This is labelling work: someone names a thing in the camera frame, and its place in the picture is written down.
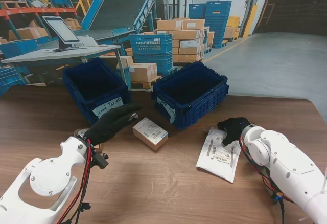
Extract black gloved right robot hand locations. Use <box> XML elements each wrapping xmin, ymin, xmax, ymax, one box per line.
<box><xmin>217</xmin><ymin>117</ymin><xmax>251</xmax><ymax>147</ymax></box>

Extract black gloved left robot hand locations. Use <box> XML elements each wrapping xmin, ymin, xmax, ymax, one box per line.
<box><xmin>84</xmin><ymin>103</ymin><xmax>143</xmax><ymax>148</ymax></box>

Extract white padded mailer bag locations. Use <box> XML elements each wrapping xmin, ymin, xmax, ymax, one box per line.
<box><xmin>196</xmin><ymin>126</ymin><xmax>241</xmax><ymax>184</ymax></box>

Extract handwritten boxed parcels paper label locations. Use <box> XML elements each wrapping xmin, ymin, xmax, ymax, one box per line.
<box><xmin>91</xmin><ymin>96</ymin><xmax>125</xmax><ymax>121</ymax></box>

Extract flat brown cardboard parcel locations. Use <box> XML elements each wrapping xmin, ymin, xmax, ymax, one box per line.
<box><xmin>73</xmin><ymin>128</ymin><xmax>103</xmax><ymax>150</ymax></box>

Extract blue ribbed plastic bin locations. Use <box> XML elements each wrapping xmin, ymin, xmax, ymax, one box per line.
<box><xmin>152</xmin><ymin>61</ymin><xmax>230</xmax><ymax>130</ymax></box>

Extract small cardboard box with label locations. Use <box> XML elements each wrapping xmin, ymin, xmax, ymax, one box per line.
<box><xmin>132</xmin><ymin>117</ymin><xmax>169</xmax><ymax>152</ymax></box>

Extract blue bin boxed parcels label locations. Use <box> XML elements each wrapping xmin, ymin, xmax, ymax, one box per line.
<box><xmin>62</xmin><ymin>57</ymin><xmax>132</xmax><ymax>125</ymax></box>

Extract crumpled handwritten paper label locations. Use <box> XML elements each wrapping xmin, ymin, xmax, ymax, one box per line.
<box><xmin>157</xmin><ymin>98</ymin><xmax>177</xmax><ymax>125</ymax></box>

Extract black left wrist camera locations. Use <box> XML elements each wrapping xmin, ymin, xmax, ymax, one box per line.
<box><xmin>91</xmin><ymin>149</ymin><xmax>109</xmax><ymax>170</ymax></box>

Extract red black left arm cables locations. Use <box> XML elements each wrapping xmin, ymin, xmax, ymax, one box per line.
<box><xmin>55</xmin><ymin>138</ymin><xmax>92</xmax><ymax>224</ymax></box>

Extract red black arm cables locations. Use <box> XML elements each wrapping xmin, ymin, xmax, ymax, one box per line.
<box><xmin>55</xmin><ymin>138</ymin><xmax>92</xmax><ymax>224</ymax></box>
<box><xmin>239</xmin><ymin>136</ymin><xmax>287</xmax><ymax>224</ymax></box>

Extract red black right arm cables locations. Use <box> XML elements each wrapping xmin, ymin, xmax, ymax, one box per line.
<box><xmin>239</xmin><ymin>136</ymin><xmax>287</xmax><ymax>224</ymax></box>

